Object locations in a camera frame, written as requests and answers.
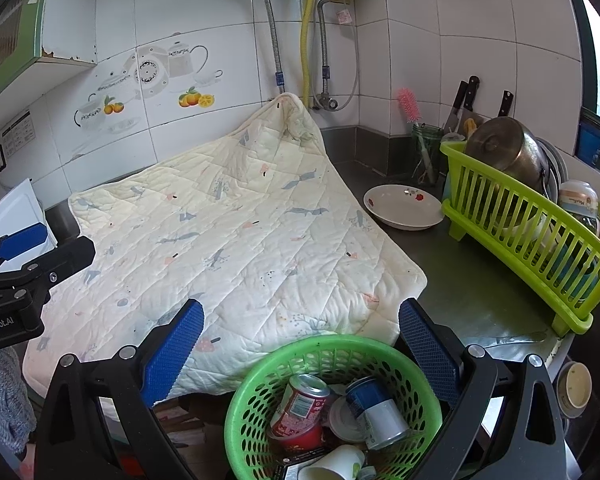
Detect green wall cabinet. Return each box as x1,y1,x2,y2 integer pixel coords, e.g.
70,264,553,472
0,0,98,111

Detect thin grey hose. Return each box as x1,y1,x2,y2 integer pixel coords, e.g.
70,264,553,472
325,10,361,112

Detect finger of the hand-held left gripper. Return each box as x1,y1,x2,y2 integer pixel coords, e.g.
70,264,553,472
0,222,48,276
0,236,97,306

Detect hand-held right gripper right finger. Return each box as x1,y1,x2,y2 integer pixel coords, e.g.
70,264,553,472
398,298,566,480

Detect small beige cup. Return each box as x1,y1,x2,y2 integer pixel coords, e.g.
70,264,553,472
557,361,593,418

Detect yellow hose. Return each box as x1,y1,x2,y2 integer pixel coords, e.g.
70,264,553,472
300,0,318,106

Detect steel pot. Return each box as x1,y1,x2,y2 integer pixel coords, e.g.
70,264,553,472
464,116,551,196

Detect white printed bowl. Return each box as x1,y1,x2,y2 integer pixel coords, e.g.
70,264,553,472
557,180,600,218

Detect wall label sticker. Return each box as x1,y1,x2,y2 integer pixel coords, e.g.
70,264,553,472
2,110,33,158

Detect printed quilted blanket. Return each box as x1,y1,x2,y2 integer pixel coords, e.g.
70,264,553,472
22,92,427,403

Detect white paper cup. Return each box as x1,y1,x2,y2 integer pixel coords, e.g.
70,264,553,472
298,444,367,480

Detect metal flexible hose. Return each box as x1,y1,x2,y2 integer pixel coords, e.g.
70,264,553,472
317,0,338,96
242,0,286,93

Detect white plate with red flower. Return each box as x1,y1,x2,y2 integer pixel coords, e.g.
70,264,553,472
363,184,444,232

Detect blue plastic containers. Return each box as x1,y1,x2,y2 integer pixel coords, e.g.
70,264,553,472
577,107,600,166

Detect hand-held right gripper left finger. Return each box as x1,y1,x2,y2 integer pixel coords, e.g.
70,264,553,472
34,298,206,480

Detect person's left hand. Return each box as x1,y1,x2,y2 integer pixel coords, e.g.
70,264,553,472
0,346,37,453

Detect steel basin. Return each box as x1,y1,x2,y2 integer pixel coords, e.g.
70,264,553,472
535,137,563,201

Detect green dish rack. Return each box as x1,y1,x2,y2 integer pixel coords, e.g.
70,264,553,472
440,141,600,336

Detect black box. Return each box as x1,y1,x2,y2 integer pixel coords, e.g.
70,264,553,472
272,452,326,480

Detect blue silver can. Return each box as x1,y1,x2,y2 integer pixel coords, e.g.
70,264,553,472
345,376,411,451

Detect green plastic basket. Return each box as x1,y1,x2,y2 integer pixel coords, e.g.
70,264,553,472
225,335,443,480

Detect cleaver with black handle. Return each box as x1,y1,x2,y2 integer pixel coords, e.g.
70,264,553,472
442,81,468,136

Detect red soda can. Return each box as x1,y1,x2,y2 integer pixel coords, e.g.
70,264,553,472
271,374,332,436

